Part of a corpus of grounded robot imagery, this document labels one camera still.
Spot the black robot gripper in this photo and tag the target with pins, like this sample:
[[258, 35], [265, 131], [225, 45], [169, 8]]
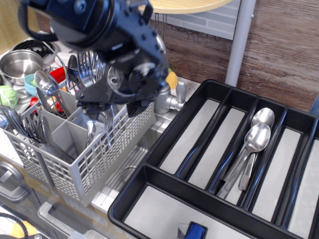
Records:
[[137, 89]]

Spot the big steel spoon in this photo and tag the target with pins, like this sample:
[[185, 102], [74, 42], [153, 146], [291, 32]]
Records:
[[97, 126]]

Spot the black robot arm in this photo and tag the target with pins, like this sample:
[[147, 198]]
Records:
[[120, 33]]

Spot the grey plastic cutlery basket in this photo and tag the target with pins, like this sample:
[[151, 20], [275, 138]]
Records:
[[93, 164]]

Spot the steel spoon upright left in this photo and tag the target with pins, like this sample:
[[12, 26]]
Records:
[[49, 86]]

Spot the black cutlery tray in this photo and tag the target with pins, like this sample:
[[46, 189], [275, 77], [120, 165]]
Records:
[[179, 180]]

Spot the lower steel spoon in tray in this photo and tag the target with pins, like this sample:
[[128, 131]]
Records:
[[255, 140]]

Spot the steel spoon in tray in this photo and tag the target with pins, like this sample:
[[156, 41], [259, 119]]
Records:
[[265, 116], [255, 140]]

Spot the upper steel spoon in tray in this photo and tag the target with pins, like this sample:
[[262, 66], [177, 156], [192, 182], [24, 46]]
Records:
[[265, 116]]

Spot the silver curved faucet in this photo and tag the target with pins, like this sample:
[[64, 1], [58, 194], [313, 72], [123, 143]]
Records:
[[166, 101]]

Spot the red toy item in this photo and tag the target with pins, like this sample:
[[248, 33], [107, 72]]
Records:
[[58, 75]]

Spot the yellow toy corn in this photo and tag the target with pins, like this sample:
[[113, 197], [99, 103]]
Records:
[[172, 80]]

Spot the light blue toy cup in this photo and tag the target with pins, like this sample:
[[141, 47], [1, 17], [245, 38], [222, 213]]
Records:
[[30, 85]]

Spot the black stove burner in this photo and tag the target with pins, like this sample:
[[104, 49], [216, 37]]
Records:
[[38, 47]]

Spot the green toy cabbage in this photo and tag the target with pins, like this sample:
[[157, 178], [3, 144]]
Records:
[[8, 96]]

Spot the steel pot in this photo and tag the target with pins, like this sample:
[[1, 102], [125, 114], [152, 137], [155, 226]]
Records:
[[17, 64]]

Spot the round wooden shelf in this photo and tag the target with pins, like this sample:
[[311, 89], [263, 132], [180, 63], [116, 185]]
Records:
[[186, 6]]

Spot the blue object at bottom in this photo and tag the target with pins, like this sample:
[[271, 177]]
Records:
[[192, 230]]

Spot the grey vertical pole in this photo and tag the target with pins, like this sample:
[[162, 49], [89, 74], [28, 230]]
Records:
[[244, 19]]

